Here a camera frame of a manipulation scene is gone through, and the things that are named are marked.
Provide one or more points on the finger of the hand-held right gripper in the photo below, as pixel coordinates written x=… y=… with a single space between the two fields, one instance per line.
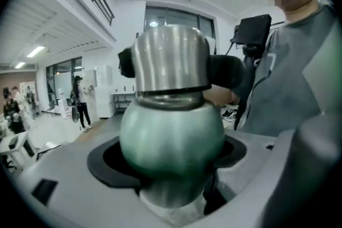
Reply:
x=227 y=70
x=125 y=64

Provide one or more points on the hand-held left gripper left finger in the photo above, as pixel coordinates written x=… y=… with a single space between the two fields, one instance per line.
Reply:
x=107 y=168

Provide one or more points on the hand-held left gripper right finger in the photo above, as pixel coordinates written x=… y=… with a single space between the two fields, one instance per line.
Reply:
x=232 y=155

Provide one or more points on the steel flask cap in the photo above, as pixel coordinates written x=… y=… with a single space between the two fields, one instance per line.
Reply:
x=171 y=61

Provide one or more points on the green steel flask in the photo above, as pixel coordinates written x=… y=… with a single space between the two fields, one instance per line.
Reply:
x=171 y=141

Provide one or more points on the person's right forearm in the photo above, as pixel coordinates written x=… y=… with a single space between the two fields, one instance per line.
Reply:
x=219 y=94

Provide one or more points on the grey metal shelf unit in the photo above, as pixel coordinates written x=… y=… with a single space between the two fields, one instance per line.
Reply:
x=123 y=94

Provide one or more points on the black white sneakers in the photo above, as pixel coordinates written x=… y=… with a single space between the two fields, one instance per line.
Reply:
x=228 y=114

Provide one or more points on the white cabinet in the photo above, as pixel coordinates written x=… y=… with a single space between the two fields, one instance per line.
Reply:
x=102 y=98

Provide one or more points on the black round bag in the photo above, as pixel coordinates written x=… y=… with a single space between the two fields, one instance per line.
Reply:
x=74 y=114

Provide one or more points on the person's grey shirt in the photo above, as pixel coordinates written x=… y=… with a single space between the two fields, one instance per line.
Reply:
x=288 y=82

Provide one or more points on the white red carton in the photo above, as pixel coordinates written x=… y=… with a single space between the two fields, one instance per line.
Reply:
x=64 y=109

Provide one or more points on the black chair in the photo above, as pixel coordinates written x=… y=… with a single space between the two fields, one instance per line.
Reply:
x=51 y=105

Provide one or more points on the small white table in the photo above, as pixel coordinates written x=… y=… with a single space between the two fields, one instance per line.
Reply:
x=22 y=138

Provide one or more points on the long ceiling tube light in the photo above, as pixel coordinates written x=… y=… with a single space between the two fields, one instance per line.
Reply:
x=20 y=65
x=35 y=51

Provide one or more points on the small black case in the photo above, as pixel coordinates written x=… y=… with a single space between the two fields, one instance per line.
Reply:
x=12 y=142

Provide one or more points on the roll-up banner stand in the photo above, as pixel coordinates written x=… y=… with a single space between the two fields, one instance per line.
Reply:
x=30 y=93

